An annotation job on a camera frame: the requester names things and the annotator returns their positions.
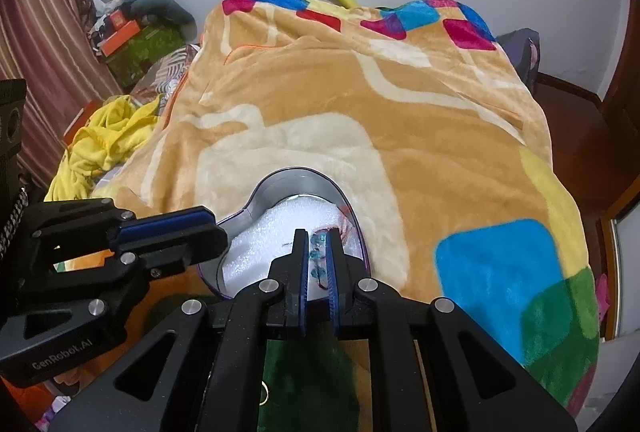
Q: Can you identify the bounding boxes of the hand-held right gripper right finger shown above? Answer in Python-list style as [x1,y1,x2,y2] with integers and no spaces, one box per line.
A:
[326,232,577,432]

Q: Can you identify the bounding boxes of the blue bead red string jewelry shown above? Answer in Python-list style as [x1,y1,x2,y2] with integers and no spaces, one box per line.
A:
[306,207,352,294]

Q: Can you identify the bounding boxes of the dark cloth bag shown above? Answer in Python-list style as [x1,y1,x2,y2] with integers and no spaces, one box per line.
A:
[498,28,542,89]

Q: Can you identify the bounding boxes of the yellow cloth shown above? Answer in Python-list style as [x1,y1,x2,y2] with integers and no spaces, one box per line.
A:
[44,94,165,204]

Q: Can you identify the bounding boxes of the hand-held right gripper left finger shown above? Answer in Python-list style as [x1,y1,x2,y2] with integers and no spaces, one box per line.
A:
[36,229,311,432]

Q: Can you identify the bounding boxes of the wooden door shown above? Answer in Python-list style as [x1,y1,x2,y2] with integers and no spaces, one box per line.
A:
[598,0,640,343]

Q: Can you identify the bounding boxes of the striped curtain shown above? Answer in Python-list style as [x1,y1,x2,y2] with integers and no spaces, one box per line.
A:
[0,0,125,194]

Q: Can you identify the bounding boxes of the heart-shaped metal tin box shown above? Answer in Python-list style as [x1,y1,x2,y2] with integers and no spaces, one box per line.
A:
[197,167,374,304]

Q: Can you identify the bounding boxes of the leaf-pattern bed sheet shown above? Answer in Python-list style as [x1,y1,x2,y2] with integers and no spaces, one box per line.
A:
[131,44,202,109]

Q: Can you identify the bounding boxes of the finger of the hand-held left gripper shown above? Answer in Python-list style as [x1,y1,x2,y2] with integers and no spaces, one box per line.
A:
[17,198,218,282]
[0,225,230,389]

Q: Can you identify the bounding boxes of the orange flat box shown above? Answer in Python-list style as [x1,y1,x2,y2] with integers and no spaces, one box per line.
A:
[99,19,142,59]

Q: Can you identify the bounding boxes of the orange small box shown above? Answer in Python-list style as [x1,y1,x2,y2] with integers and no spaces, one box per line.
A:
[62,99,100,149]

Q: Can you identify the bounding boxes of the orange printed blanket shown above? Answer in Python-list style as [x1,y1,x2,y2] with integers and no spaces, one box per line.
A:
[44,0,602,432]

